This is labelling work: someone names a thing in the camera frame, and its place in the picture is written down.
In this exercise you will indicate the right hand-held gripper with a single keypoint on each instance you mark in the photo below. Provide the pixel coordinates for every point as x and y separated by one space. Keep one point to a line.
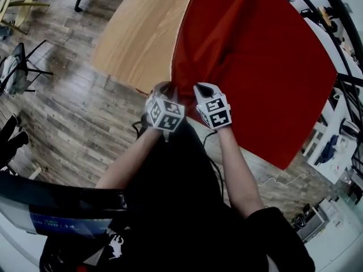
217 115

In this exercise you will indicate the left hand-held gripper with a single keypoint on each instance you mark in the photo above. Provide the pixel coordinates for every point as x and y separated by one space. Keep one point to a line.
167 115

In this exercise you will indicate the red cloth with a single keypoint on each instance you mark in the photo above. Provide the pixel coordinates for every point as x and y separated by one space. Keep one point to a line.
255 67

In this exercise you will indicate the person's left forearm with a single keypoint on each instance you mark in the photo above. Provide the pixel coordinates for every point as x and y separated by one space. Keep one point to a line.
127 157

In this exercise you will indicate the person's right forearm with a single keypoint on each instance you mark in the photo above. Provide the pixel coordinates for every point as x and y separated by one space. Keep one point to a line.
238 174

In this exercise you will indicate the person's black shirt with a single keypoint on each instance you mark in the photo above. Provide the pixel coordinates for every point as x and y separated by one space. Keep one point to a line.
175 208

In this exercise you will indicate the white table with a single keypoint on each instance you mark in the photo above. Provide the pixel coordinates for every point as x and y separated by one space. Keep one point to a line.
331 118

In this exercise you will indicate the navy blue cloth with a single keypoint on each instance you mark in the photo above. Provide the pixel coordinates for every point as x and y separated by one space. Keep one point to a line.
330 149

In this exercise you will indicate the silver electric kettle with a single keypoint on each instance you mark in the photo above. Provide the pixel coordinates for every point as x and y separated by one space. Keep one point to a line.
348 127

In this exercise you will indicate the black folding chair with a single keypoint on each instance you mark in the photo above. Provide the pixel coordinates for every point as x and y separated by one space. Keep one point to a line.
20 55

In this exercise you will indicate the round yellow table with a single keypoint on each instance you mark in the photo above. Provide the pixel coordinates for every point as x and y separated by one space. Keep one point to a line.
24 10

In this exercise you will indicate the black monitor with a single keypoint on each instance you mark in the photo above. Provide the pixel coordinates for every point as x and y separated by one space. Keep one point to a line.
56 222

